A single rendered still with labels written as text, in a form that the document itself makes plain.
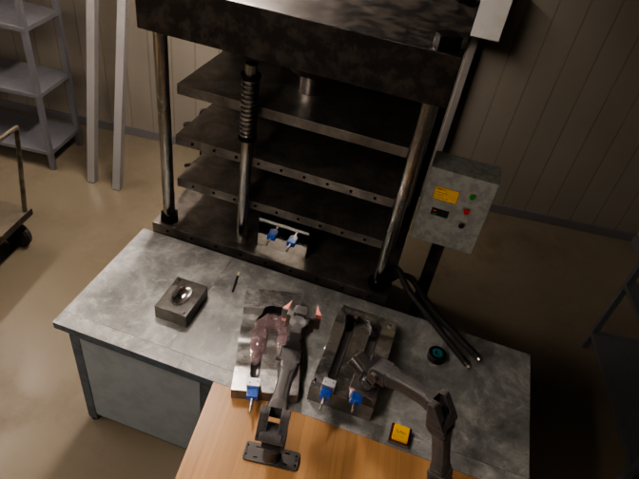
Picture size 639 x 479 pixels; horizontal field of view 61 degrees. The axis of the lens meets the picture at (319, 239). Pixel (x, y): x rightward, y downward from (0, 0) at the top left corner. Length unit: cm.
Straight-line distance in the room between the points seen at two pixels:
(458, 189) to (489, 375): 83
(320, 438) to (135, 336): 88
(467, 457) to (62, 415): 204
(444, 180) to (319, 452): 124
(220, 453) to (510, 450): 111
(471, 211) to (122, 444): 206
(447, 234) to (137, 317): 145
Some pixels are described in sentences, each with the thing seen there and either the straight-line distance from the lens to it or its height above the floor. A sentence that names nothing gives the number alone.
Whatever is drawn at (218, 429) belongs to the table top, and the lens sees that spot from 215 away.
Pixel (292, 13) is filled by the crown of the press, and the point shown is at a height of 201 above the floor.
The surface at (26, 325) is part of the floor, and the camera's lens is 367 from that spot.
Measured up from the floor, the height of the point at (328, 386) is 92.
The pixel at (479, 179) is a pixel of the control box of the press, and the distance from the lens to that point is 243.
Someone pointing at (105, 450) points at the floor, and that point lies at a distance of 308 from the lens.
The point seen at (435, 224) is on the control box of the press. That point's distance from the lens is 257.
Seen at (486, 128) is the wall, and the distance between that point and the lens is 463.
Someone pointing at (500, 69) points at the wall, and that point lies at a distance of 444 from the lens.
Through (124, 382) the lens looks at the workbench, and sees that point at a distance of 272.
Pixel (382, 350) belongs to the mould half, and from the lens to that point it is 230.
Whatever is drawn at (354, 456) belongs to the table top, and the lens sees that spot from 214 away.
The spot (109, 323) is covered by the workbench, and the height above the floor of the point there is 80.
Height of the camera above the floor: 265
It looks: 40 degrees down
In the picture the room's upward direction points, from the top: 10 degrees clockwise
